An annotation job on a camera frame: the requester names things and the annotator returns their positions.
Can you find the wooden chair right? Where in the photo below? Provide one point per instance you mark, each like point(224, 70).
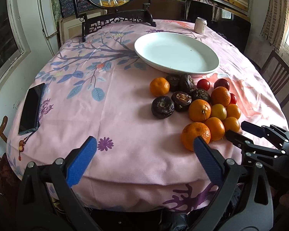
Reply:
point(279, 77)

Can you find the small orange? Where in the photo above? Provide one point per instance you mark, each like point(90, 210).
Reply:
point(231, 123)
point(233, 111)

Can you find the red tassel phone charm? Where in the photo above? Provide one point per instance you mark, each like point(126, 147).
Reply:
point(22, 144)

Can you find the white oval plate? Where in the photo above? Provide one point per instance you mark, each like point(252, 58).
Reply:
point(176, 53)

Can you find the large mandarin front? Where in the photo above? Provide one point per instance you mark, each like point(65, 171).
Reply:
point(193, 130)

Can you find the pink floral tablecloth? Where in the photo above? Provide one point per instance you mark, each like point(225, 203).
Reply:
point(100, 88)

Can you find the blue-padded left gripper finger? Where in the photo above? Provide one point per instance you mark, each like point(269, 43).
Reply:
point(36, 205)

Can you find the white drink can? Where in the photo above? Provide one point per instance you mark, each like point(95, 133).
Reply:
point(200, 25)

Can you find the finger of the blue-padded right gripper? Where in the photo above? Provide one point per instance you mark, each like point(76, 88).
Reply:
point(243, 200)

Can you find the yellow-orange small citrus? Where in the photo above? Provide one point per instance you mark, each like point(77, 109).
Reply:
point(218, 111)

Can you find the wooden chair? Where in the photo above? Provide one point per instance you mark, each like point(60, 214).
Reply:
point(9, 182)
point(279, 77)

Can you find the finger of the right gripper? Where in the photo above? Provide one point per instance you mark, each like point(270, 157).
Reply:
point(247, 145)
point(277, 136)

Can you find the dark passion fruit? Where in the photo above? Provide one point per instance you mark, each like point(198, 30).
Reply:
point(162, 107)
point(181, 101)
point(173, 80)
point(186, 83)
point(200, 94)

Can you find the black smartphone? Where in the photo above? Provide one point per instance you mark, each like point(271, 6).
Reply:
point(29, 121)

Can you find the dark red plum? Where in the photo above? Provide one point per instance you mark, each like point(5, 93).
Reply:
point(222, 83)

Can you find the large orange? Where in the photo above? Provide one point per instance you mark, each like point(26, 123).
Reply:
point(199, 110)

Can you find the wooden chair left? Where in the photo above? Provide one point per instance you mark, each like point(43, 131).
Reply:
point(9, 182)

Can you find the red cherry tomato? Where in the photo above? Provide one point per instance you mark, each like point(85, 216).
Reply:
point(233, 99)
point(203, 84)

